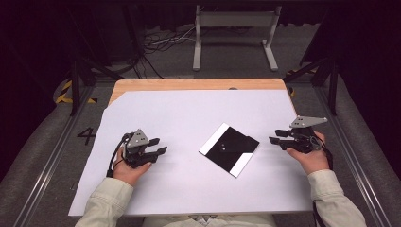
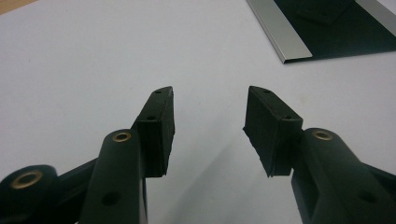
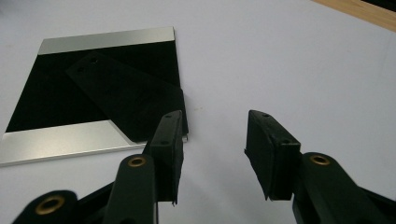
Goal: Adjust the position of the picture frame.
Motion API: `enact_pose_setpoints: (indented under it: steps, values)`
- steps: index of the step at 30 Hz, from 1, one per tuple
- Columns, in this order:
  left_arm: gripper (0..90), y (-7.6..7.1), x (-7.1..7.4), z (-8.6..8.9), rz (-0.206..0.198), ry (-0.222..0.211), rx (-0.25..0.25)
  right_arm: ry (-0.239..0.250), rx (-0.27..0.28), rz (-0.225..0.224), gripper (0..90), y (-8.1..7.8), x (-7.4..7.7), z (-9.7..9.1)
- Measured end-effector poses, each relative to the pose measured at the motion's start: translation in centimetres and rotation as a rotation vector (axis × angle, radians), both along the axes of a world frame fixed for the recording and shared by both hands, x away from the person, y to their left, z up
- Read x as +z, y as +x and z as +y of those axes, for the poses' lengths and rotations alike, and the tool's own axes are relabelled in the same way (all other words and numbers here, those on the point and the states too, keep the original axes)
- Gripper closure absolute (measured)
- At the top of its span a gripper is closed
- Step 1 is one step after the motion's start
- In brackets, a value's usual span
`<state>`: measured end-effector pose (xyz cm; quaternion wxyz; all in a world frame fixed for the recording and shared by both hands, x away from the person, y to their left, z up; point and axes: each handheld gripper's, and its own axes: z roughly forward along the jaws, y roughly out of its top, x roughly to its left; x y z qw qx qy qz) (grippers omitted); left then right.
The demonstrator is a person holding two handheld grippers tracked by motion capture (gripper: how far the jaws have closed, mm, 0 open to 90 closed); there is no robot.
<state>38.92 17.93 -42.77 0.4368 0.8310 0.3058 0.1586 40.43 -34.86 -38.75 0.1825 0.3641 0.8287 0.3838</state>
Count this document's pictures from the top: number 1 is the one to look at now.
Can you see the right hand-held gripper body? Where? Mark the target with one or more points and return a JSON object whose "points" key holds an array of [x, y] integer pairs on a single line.
{"points": [[304, 138]]}

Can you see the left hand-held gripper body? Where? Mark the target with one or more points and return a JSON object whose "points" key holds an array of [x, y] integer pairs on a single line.
{"points": [[136, 140]]}

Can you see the person's right hand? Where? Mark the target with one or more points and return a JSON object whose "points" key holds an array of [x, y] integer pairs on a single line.
{"points": [[310, 160]]}

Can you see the person's left hand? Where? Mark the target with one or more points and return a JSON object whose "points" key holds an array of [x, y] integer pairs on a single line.
{"points": [[127, 173]]}

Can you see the white table sheet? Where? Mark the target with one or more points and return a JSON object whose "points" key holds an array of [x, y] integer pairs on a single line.
{"points": [[176, 110]]}

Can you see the black tripod stand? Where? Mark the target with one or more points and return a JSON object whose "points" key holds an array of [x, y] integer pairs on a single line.
{"points": [[331, 82], [75, 82]]}

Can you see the person's torso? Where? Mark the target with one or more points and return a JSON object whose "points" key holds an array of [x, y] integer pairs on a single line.
{"points": [[208, 221]]}

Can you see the yellow-black floor tape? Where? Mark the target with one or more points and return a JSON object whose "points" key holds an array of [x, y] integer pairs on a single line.
{"points": [[64, 91]]}

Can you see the grey metal stand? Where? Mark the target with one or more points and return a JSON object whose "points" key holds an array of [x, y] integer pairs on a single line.
{"points": [[235, 19]]}

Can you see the aluminium floor rail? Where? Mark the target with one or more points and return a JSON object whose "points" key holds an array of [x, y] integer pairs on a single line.
{"points": [[52, 160], [356, 164]]}

